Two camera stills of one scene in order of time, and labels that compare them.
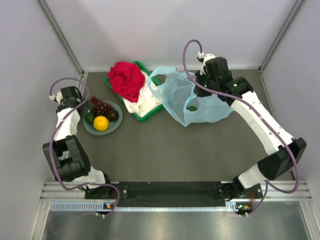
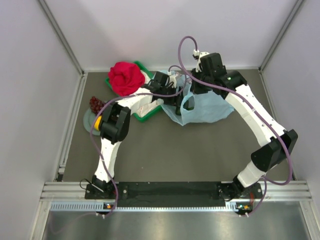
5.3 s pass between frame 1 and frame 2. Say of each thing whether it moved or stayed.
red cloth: stayed
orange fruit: stayed
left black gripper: moved
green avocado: moved
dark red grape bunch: stayed
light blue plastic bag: stayed
